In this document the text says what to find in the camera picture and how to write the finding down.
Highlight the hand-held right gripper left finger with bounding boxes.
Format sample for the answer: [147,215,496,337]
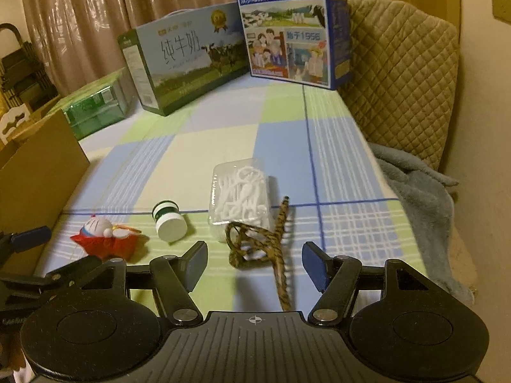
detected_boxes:
[72,240,209,326]

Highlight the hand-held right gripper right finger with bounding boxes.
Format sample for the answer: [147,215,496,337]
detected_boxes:
[301,241,438,324]

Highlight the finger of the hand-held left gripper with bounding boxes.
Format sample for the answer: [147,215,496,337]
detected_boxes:
[0,225,52,266]
[0,254,103,293]

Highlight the brown braided rope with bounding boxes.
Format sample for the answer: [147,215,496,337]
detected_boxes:
[225,195,296,312]

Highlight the brown cardboard box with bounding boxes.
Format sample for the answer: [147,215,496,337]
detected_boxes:
[0,96,91,278]

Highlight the white green small jar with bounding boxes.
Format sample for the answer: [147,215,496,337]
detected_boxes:
[152,199,188,243]

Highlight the red cartoon toy figure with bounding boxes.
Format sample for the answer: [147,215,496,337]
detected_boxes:
[71,215,150,262]

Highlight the clear box of floss picks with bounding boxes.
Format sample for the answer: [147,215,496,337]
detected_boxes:
[208,159,280,244]

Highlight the grey fleece blanket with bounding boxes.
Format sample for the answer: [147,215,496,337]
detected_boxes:
[367,141,477,296]

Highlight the white carton flap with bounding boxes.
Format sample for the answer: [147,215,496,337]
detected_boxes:
[0,106,33,144]

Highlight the checked sheet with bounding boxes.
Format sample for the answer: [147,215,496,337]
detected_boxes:
[36,76,432,328]

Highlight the green tissue pack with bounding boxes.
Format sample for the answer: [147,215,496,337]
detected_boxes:
[52,68,136,140]

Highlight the woven handbag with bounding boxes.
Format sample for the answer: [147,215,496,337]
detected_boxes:
[0,24,60,106]

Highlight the green white milk carton box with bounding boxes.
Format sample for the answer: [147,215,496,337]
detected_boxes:
[118,2,250,117]

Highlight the beige quilted chair back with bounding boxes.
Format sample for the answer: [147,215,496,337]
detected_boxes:
[339,0,460,172]

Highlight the brown curtain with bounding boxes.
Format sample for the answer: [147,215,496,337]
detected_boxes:
[18,0,240,100]

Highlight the blue milk carton box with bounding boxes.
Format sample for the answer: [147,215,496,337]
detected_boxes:
[232,0,352,90]

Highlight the wall switch plate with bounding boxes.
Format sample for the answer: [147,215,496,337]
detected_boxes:
[492,0,511,22]

